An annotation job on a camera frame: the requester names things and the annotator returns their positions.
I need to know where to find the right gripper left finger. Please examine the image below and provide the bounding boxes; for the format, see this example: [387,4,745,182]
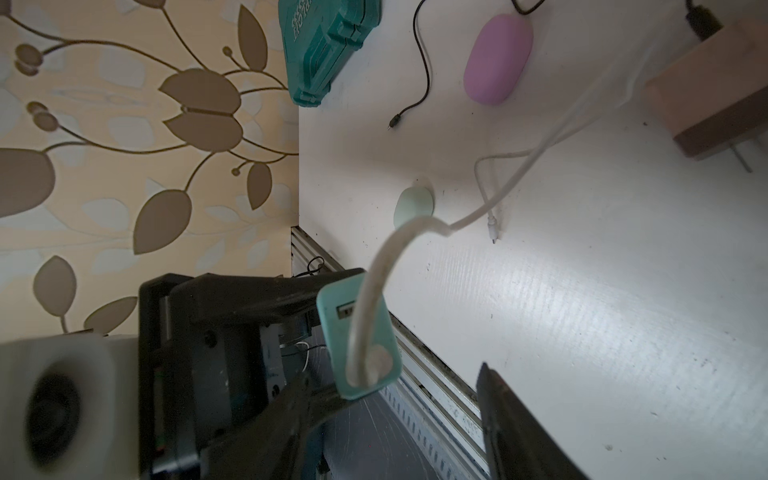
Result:
[138,270,349,479]

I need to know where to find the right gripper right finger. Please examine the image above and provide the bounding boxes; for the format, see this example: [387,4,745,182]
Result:
[476,363,587,480]

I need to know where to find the teal charger plug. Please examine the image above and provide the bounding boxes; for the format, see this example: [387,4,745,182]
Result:
[316,269,402,400]

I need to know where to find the white charging cable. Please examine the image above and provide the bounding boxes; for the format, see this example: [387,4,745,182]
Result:
[346,35,679,388]

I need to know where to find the mint earbud case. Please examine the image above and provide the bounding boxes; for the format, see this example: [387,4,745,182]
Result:
[393,186,435,229]

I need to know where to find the green tool case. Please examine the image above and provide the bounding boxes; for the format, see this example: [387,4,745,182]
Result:
[278,0,382,108]

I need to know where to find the black charging cable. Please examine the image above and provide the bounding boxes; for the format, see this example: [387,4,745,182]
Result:
[388,0,547,130]

